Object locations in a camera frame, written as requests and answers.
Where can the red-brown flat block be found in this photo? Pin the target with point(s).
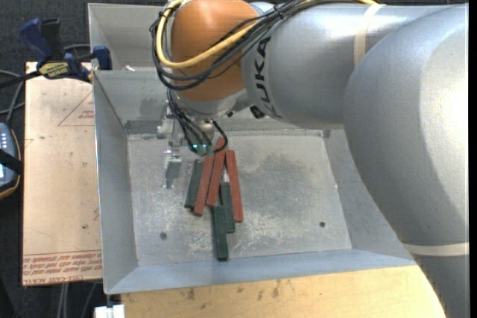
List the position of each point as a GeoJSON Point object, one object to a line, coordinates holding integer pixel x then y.
{"type": "Point", "coordinates": [217, 175]}
{"type": "Point", "coordinates": [203, 190]}
{"type": "Point", "coordinates": [234, 186]}

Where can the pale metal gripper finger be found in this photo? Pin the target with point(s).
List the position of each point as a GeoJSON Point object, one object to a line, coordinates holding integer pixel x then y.
{"type": "Point", "coordinates": [173, 169]}

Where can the grey metal bin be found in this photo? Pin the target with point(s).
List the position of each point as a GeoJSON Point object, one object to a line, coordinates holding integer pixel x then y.
{"type": "Point", "coordinates": [283, 190]}

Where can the black cylinder on white bracket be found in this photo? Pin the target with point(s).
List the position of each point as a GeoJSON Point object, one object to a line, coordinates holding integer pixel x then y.
{"type": "Point", "coordinates": [227, 113]}

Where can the brown cardboard board, red print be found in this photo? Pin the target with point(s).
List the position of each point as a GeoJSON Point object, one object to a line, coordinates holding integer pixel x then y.
{"type": "Point", "coordinates": [59, 175]}

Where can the dark green flat block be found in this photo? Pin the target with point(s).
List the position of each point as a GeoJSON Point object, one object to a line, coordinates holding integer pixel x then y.
{"type": "Point", "coordinates": [227, 208]}
{"type": "Point", "coordinates": [220, 234]}
{"type": "Point", "coordinates": [194, 184]}

